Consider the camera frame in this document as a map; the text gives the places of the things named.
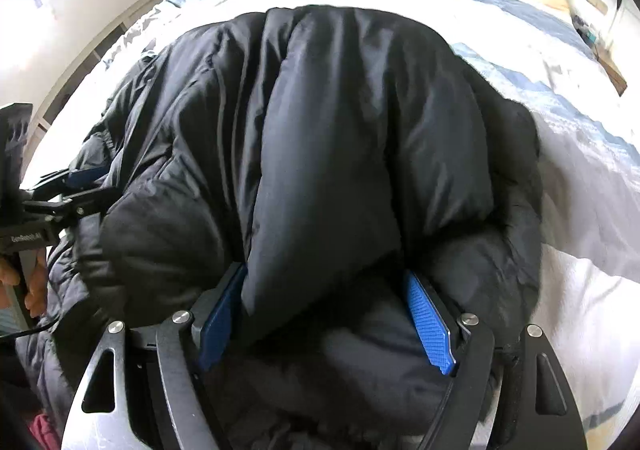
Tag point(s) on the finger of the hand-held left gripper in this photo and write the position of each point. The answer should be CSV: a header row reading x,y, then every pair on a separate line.
x,y
65,210
85,176

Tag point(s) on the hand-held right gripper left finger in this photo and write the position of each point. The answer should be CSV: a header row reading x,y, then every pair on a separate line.
x,y
220,320

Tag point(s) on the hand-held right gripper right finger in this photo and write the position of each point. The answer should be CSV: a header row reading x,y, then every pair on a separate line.
x,y
430,325

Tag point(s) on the black puffer jacket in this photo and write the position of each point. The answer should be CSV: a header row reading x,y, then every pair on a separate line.
x,y
325,130

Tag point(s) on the person's left hand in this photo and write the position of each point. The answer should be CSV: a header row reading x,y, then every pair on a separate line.
x,y
37,290

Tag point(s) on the low white shelf unit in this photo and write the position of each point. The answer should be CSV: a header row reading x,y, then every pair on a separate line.
x,y
100,40

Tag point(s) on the window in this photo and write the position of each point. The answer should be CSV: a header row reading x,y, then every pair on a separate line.
x,y
20,5

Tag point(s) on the wooden nightstand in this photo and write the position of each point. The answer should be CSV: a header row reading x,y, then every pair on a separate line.
x,y
612,73

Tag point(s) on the small teal box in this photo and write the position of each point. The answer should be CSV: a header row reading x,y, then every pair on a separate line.
x,y
592,38

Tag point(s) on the small dark gadget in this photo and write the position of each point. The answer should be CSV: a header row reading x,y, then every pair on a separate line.
x,y
580,23

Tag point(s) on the beige wall switch panel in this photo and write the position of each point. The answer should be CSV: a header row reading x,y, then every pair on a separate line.
x,y
596,0

